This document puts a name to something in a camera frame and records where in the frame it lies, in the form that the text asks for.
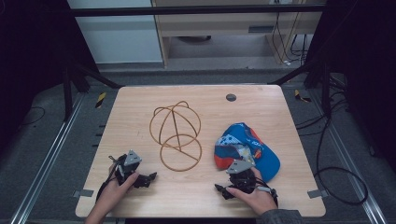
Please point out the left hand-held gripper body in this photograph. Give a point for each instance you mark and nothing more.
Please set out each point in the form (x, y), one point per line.
(127, 168)

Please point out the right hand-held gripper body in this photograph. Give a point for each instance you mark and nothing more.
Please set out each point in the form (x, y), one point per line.
(241, 177)

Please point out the person's right hand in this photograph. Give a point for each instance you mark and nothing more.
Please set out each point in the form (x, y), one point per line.
(256, 199)

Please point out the person's left hand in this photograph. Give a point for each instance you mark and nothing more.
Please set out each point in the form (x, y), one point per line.
(115, 193)

